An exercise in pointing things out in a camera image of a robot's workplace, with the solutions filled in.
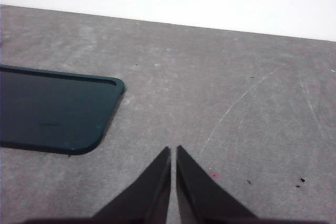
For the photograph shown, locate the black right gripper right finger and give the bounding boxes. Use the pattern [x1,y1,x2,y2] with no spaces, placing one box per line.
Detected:
[175,145,259,224]

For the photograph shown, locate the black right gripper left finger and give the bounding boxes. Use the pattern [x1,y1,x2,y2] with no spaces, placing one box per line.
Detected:
[91,146,172,224]

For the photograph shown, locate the dark rectangular tray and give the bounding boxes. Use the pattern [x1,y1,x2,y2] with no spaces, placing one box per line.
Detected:
[0,64,125,156]

